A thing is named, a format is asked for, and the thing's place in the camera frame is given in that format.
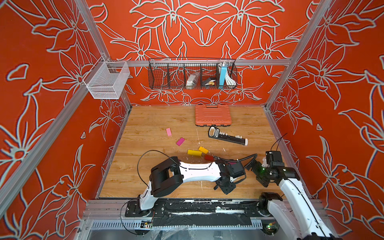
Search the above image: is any white wire basket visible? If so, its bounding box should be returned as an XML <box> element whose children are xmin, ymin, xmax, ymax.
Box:
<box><xmin>85</xmin><ymin>62</ymin><xmax>131</xmax><ymax>100</ymax></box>

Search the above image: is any magenta block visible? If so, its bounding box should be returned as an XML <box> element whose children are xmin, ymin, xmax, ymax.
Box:
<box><xmin>176</xmin><ymin>138</ymin><xmax>185</xmax><ymax>146</ymax></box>

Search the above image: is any light pink block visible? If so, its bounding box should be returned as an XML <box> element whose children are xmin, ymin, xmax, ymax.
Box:
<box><xmin>166</xmin><ymin>128</ymin><xmax>172</xmax><ymax>137</ymax></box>

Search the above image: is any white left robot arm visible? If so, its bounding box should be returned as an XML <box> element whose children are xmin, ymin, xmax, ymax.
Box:
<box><xmin>139</xmin><ymin>157</ymin><xmax>245</xmax><ymax>211</ymax></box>

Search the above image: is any bright yellow block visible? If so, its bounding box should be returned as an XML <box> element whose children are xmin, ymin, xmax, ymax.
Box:
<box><xmin>187</xmin><ymin>150</ymin><xmax>203</xmax><ymax>157</ymax></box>

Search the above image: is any black wire wall basket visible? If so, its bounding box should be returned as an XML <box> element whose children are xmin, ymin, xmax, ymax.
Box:
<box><xmin>148</xmin><ymin>57</ymin><xmax>238</xmax><ymax>90</ymax></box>

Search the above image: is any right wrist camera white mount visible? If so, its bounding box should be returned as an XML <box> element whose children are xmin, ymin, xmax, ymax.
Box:
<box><xmin>262</xmin><ymin>151</ymin><xmax>285</xmax><ymax>168</ymax></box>

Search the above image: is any aluminium frame post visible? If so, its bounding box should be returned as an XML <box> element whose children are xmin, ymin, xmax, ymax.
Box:
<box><xmin>76</xmin><ymin>0</ymin><xmax>111</xmax><ymax>62</ymax></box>

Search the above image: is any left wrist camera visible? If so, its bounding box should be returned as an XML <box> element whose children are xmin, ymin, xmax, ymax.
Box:
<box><xmin>224</xmin><ymin>162</ymin><xmax>246</xmax><ymax>179</ymax></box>

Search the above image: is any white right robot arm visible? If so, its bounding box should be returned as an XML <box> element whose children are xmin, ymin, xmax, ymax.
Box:
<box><xmin>245</xmin><ymin>160</ymin><xmax>339</xmax><ymax>240</ymax></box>

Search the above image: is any small red block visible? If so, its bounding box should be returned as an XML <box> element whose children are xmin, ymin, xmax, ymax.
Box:
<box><xmin>204</xmin><ymin>155</ymin><xmax>215</xmax><ymax>162</ymax></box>

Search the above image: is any orange plastic tool case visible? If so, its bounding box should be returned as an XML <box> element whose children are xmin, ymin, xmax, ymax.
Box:
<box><xmin>195</xmin><ymin>105</ymin><xmax>232</xmax><ymax>127</ymax></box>

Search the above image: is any orange block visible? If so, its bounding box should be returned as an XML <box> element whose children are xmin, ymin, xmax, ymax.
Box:
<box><xmin>199</xmin><ymin>147</ymin><xmax>209</xmax><ymax>154</ymax></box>

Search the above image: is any silver packet in basket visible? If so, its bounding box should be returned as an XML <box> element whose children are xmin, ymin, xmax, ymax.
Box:
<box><xmin>186</xmin><ymin>73</ymin><xmax>200</xmax><ymax>90</ymax></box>

